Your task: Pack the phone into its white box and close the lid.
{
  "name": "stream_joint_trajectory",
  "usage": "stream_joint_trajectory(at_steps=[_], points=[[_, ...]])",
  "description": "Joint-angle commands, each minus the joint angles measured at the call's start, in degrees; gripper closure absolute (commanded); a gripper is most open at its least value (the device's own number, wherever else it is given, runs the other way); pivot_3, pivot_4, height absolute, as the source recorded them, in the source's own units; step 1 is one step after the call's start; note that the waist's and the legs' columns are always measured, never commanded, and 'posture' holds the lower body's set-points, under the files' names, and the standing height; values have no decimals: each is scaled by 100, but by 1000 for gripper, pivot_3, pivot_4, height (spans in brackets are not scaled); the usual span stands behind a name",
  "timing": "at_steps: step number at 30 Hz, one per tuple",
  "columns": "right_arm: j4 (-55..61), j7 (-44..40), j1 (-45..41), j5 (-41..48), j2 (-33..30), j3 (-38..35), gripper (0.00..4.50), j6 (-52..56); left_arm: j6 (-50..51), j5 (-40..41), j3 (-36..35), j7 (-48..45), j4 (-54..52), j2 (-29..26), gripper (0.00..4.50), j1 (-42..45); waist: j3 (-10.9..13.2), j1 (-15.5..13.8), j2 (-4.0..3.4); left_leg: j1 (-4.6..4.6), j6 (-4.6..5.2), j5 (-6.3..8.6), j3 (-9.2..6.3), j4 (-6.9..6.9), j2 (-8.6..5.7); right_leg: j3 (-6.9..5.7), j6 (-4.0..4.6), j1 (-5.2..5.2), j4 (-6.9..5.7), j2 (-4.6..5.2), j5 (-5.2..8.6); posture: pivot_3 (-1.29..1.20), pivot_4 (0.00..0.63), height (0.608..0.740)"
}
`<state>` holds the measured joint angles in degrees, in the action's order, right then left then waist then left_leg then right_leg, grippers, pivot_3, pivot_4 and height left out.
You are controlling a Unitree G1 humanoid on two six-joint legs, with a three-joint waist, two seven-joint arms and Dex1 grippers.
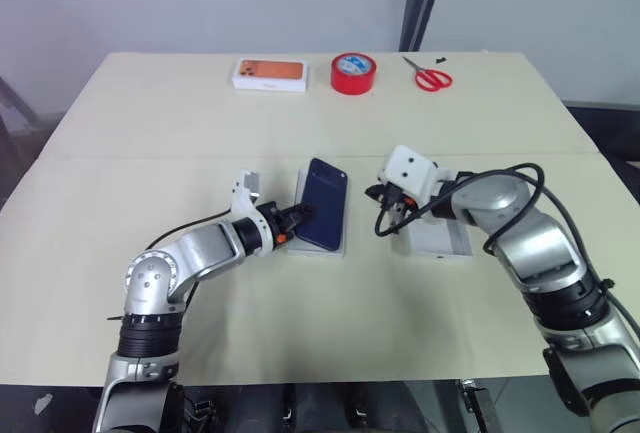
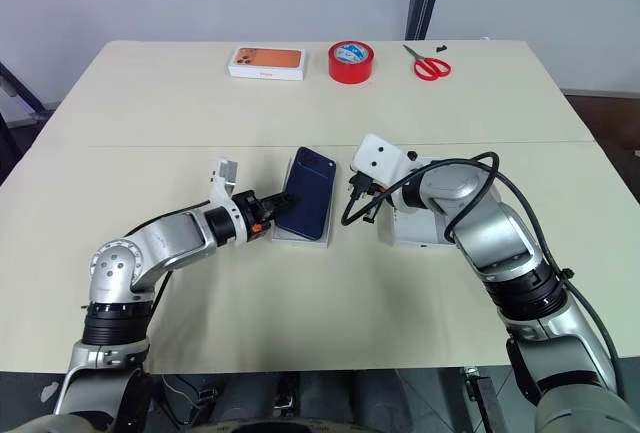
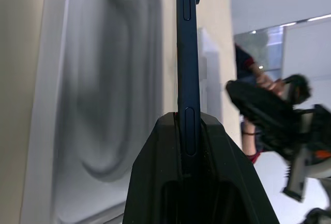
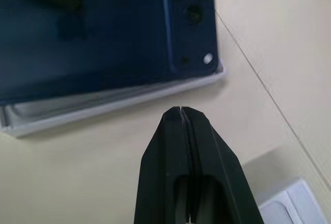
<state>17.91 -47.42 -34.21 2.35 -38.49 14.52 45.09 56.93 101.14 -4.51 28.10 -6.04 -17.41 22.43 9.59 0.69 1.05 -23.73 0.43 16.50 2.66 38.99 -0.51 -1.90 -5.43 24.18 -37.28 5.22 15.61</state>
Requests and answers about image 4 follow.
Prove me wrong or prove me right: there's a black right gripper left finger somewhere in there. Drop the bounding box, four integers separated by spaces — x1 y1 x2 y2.
133 106 192 224

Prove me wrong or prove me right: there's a white phone box lid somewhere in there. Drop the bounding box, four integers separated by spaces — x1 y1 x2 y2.
255 176 331 224

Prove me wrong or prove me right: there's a white phone box base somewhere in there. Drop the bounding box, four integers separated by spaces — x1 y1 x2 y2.
0 61 229 139

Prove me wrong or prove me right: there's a dark blue smartphone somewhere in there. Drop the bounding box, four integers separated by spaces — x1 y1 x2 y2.
0 0 220 105

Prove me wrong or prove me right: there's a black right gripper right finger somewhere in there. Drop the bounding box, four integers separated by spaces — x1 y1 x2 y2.
182 107 265 224

